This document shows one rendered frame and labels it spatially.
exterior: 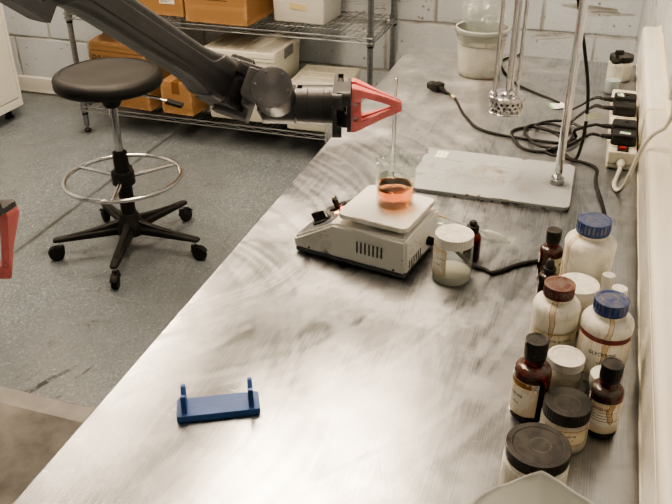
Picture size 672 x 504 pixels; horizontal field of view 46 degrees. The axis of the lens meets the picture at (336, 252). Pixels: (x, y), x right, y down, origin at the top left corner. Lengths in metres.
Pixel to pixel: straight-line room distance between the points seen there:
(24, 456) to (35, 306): 1.15
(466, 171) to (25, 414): 0.98
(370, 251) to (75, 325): 1.48
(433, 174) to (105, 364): 1.20
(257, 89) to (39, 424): 0.84
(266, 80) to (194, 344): 0.37
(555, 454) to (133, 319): 1.84
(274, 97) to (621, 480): 0.64
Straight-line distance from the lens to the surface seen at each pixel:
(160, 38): 1.04
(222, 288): 1.22
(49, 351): 2.46
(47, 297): 2.71
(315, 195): 1.48
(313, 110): 1.15
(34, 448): 1.59
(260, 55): 3.45
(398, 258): 1.20
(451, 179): 1.54
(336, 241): 1.24
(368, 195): 1.28
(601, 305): 1.01
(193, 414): 0.98
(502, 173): 1.58
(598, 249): 1.16
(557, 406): 0.93
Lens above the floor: 1.40
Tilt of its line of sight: 30 degrees down
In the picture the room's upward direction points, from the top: straight up
